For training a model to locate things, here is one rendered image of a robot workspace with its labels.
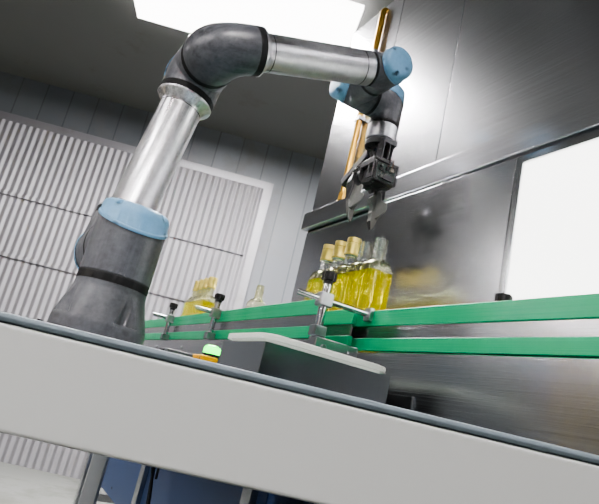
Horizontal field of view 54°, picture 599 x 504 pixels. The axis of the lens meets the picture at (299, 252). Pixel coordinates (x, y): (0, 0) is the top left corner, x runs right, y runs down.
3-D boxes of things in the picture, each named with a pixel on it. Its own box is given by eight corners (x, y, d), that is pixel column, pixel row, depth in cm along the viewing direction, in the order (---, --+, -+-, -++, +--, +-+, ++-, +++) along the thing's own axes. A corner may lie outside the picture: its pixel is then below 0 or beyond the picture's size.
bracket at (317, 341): (353, 385, 110) (360, 348, 112) (309, 373, 106) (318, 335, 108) (342, 384, 113) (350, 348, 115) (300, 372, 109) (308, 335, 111)
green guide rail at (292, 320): (318, 339, 113) (327, 299, 115) (314, 338, 113) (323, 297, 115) (126, 340, 267) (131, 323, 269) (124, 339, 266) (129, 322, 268)
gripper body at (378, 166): (369, 178, 135) (379, 131, 139) (349, 186, 143) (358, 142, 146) (395, 190, 139) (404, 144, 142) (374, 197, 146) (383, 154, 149)
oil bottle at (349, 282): (361, 360, 126) (380, 265, 132) (339, 353, 124) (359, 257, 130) (347, 359, 131) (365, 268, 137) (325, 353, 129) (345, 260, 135)
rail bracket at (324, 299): (368, 350, 113) (380, 288, 116) (292, 327, 106) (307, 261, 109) (359, 350, 115) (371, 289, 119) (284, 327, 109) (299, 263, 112)
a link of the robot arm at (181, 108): (70, 263, 100) (196, 16, 117) (59, 272, 113) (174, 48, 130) (135, 293, 105) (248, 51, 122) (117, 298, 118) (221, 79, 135)
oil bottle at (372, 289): (377, 361, 121) (396, 262, 127) (355, 354, 119) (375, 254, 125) (361, 360, 126) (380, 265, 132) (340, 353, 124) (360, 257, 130)
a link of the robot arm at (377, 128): (362, 126, 147) (388, 139, 151) (358, 143, 146) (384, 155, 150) (379, 116, 141) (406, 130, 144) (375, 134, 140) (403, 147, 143)
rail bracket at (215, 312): (215, 342, 161) (227, 294, 164) (189, 335, 158) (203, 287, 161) (210, 342, 164) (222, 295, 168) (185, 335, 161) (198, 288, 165)
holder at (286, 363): (409, 434, 92) (417, 384, 94) (252, 396, 81) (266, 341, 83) (350, 421, 107) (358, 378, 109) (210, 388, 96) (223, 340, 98)
